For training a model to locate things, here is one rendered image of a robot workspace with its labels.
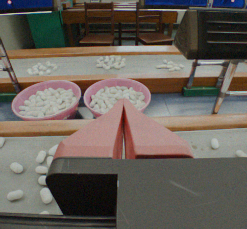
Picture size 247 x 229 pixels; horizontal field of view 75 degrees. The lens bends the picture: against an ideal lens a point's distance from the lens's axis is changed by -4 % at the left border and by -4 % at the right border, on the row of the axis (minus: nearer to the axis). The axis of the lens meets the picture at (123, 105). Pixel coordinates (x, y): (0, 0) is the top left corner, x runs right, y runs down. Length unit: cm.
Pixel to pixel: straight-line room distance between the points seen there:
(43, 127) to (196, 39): 49
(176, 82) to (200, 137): 35
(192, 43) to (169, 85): 58
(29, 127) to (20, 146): 6
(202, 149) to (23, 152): 53
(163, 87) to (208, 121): 32
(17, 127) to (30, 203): 26
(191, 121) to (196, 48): 35
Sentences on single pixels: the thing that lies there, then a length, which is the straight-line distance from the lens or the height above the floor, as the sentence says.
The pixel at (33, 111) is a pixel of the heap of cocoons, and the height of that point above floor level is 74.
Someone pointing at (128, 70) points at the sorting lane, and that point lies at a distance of 93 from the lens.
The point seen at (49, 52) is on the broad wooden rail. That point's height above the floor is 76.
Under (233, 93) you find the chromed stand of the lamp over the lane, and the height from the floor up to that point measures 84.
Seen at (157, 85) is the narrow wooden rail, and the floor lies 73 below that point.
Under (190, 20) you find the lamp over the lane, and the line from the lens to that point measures 30.
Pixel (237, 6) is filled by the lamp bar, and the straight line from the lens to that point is 98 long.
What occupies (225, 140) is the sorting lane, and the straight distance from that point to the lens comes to 62.
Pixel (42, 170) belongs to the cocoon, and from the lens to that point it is 50.
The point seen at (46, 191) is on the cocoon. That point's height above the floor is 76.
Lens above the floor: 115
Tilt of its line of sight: 37 degrees down
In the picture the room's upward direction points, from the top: straight up
